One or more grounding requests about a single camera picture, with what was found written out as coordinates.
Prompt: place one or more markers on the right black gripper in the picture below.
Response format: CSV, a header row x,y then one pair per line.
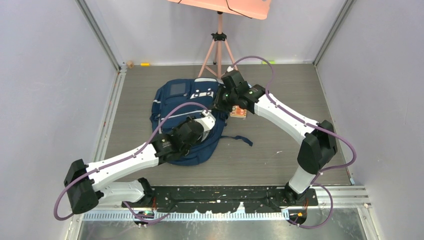
x,y
218,103

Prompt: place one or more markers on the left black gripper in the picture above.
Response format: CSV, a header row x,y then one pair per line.
x,y
177,128

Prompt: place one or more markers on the navy blue student backpack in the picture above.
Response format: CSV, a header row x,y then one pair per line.
x,y
202,90

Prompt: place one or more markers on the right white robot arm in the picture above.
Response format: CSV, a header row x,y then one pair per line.
x,y
316,139

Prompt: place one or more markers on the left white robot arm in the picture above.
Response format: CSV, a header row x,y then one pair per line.
x,y
88,185

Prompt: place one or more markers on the orange calculator toy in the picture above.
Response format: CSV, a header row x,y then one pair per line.
x,y
238,112

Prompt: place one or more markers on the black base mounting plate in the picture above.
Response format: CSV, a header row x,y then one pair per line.
x,y
222,199

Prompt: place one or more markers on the pink music stand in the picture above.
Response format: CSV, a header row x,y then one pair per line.
x,y
251,9

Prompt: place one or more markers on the small cork piece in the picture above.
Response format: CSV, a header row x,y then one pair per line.
x,y
130,64

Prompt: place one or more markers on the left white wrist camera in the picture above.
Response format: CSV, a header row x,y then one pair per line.
x,y
207,120

